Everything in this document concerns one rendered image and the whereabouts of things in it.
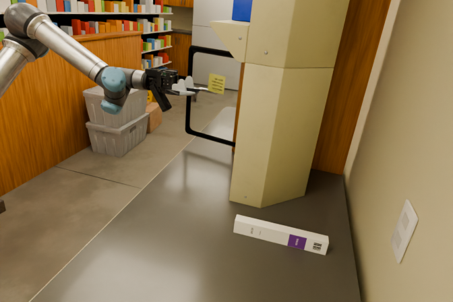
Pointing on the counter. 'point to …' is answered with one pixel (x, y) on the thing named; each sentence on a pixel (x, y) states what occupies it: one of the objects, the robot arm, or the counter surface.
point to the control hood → (233, 36)
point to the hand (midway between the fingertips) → (194, 93)
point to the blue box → (242, 6)
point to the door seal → (189, 96)
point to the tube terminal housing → (287, 76)
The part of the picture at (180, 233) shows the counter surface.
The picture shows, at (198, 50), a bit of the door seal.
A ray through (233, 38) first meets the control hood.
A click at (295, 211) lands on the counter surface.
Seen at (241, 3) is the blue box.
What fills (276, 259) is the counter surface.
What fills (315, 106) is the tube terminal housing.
